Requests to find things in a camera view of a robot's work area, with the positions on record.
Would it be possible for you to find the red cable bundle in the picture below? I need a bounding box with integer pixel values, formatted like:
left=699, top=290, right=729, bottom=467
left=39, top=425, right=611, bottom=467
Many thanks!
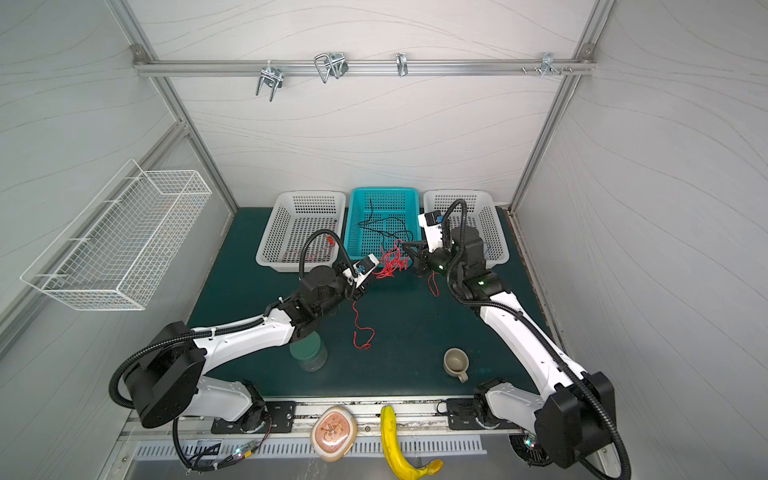
left=373, top=239, right=442, bottom=299

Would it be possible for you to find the black cable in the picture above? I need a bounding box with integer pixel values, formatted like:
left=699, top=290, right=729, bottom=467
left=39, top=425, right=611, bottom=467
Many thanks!
left=357, top=199, right=415, bottom=253

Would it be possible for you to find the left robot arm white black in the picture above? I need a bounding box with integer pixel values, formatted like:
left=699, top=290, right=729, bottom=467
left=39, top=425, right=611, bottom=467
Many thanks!
left=108, top=248, right=379, bottom=433

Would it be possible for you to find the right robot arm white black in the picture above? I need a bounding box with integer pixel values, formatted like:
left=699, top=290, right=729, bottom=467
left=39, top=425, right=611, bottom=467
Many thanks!
left=403, top=198, right=632, bottom=479

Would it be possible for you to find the right white plastic basket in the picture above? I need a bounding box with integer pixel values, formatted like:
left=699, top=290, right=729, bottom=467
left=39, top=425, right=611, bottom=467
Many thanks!
left=423, top=189, right=509, bottom=268

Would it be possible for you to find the white plastic basket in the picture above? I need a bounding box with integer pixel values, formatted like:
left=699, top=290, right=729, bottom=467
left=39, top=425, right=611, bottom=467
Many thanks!
left=423, top=189, right=509, bottom=268
left=255, top=190, right=346, bottom=273

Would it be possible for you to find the green cylindrical container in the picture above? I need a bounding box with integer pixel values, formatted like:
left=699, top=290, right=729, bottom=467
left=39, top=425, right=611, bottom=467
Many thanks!
left=289, top=332, right=328, bottom=372

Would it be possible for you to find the left white plastic basket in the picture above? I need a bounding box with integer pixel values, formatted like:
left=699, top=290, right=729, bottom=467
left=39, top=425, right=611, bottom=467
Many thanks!
left=255, top=190, right=346, bottom=273

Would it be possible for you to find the teal plastic basket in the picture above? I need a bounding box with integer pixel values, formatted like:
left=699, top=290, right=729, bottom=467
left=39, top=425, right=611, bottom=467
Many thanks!
left=344, top=187, right=422, bottom=261

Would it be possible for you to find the beige ceramic mug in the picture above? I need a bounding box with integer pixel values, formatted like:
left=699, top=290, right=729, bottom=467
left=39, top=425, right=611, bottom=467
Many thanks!
left=442, top=348, right=470, bottom=383

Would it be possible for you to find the pink round toy dish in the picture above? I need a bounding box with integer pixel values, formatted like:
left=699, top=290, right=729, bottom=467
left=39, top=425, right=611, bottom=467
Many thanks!
left=310, top=405, right=358, bottom=462

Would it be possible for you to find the yellow banana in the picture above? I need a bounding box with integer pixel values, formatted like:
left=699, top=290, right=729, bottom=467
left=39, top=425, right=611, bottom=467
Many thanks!
left=380, top=405, right=444, bottom=480

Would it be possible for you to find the metal clamp hook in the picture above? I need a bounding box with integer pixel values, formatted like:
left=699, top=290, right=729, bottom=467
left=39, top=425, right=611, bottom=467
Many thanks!
left=521, top=52, right=572, bottom=77
left=395, top=52, right=408, bottom=77
left=255, top=65, right=284, bottom=102
left=313, top=52, right=349, bottom=84

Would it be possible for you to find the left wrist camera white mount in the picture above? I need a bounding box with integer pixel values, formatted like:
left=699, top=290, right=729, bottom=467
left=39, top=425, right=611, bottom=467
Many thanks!
left=348, top=254, right=379, bottom=288

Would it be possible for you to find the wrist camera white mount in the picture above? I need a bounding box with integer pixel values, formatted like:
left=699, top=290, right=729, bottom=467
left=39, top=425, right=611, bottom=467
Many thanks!
left=418, top=210, right=444, bottom=253
left=348, top=254, right=379, bottom=288

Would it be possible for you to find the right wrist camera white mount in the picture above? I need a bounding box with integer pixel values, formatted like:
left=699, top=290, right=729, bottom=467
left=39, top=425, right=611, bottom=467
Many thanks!
left=418, top=210, right=444, bottom=253

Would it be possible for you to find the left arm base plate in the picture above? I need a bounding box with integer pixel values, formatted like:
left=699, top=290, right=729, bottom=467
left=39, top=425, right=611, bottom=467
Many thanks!
left=211, top=401, right=297, bottom=435

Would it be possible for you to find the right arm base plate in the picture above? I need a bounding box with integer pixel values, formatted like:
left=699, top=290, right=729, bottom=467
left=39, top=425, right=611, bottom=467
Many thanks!
left=436, top=398, right=499, bottom=431

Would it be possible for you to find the white wire wall basket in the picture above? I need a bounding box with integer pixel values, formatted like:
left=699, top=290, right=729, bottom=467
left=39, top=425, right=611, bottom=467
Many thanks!
left=20, top=160, right=211, bottom=311

